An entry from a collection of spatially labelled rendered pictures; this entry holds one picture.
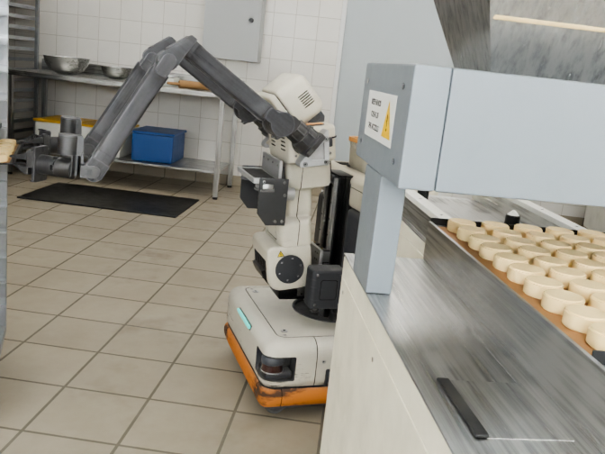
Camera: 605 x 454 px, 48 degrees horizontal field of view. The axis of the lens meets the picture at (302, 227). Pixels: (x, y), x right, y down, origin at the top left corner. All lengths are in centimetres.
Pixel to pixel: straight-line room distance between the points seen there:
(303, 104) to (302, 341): 78
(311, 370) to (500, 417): 163
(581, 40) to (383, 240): 39
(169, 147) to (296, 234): 368
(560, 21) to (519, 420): 53
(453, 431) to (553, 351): 18
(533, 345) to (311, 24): 562
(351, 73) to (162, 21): 178
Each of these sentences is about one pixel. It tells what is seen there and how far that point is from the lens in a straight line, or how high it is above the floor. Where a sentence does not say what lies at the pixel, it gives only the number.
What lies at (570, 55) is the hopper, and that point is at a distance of 103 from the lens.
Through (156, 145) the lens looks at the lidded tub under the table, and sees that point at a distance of 597.
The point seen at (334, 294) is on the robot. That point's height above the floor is 41.
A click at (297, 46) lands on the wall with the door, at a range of 634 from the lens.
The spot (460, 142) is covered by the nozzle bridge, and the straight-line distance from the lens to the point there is 91.
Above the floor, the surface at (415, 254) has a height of 80.
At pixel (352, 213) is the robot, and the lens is 242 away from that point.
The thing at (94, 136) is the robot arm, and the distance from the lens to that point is 250.
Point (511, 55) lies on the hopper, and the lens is 100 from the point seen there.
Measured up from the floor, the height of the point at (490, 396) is 84.
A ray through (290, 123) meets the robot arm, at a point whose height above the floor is 99.
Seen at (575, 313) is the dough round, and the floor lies 92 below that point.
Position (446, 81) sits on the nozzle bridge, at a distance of 90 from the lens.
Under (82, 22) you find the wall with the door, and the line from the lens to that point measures 684.
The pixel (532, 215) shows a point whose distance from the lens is 168.
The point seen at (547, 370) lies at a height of 86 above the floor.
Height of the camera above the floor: 116
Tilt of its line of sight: 13 degrees down
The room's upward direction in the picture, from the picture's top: 6 degrees clockwise
